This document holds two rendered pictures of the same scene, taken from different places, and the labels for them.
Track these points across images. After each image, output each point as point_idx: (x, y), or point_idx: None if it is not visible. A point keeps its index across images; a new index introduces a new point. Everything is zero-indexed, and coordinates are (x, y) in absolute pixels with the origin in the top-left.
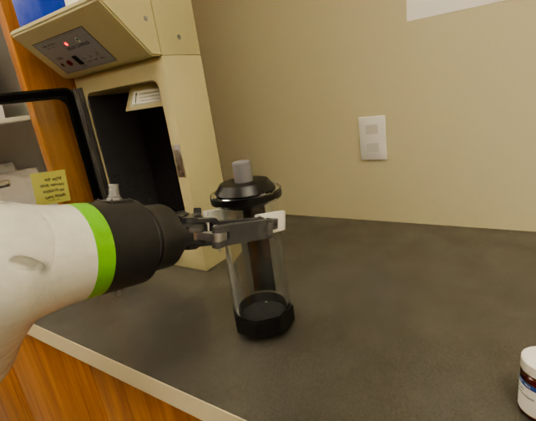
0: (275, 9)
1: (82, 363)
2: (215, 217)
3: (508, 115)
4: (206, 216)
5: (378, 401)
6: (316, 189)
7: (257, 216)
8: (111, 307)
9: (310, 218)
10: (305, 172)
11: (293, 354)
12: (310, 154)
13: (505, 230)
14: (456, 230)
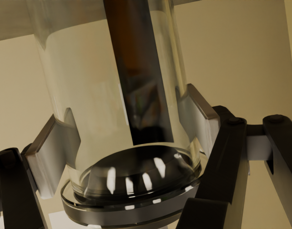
0: (245, 207)
1: None
2: (199, 131)
3: (28, 135)
4: (209, 152)
5: None
6: (191, 35)
7: (42, 196)
8: None
9: (191, 0)
10: (205, 52)
11: None
12: (200, 74)
13: None
14: (30, 31)
